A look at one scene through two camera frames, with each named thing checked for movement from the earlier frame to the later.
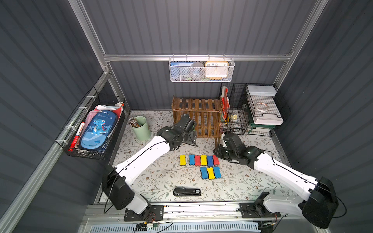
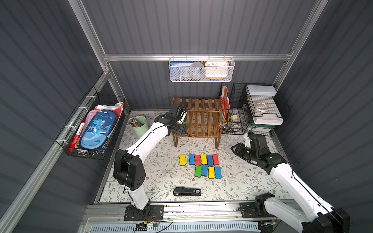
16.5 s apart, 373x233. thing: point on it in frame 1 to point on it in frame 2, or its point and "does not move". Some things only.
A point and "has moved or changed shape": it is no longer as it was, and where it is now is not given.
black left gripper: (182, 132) to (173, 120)
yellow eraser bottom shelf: (211, 175) does not move
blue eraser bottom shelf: (204, 172) has moved or changed shape
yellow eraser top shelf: (203, 158) does not move
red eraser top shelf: (216, 160) does not move
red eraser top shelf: (197, 160) does not move
